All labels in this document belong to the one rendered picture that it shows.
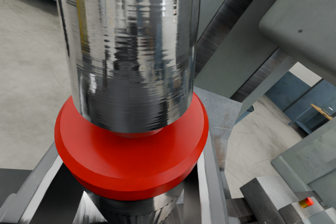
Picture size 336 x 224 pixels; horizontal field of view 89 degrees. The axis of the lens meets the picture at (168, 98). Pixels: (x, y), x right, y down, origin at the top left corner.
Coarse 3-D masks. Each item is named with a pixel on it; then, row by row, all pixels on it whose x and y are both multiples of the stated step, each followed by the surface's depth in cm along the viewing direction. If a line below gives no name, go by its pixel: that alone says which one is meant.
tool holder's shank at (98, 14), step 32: (64, 0) 2; (96, 0) 2; (128, 0) 2; (160, 0) 2; (192, 0) 3; (64, 32) 3; (96, 32) 2; (128, 32) 2; (160, 32) 3; (192, 32) 3; (96, 64) 3; (128, 64) 3; (160, 64) 3; (192, 64) 4; (96, 96) 3; (128, 96) 3; (160, 96) 3; (128, 128) 4; (160, 128) 5
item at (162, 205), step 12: (168, 192) 5; (180, 192) 7; (96, 204) 6; (108, 204) 5; (120, 204) 5; (132, 204) 5; (144, 204) 5; (156, 204) 5; (168, 204) 6; (108, 216) 6; (120, 216) 6; (132, 216) 6; (144, 216) 6; (156, 216) 7
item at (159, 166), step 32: (192, 96) 6; (64, 128) 5; (96, 128) 5; (192, 128) 5; (64, 160) 4; (96, 160) 4; (128, 160) 4; (160, 160) 4; (192, 160) 5; (96, 192) 4; (128, 192) 4; (160, 192) 5
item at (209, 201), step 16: (208, 128) 8; (208, 144) 7; (208, 160) 7; (192, 176) 7; (208, 176) 6; (192, 192) 6; (208, 192) 6; (192, 208) 6; (208, 208) 5; (224, 208) 5
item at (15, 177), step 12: (0, 168) 12; (0, 180) 12; (12, 180) 12; (24, 180) 12; (0, 192) 11; (12, 192) 11; (84, 192) 12; (0, 204) 11; (84, 204) 12; (84, 216) 11; (96, 216) 12
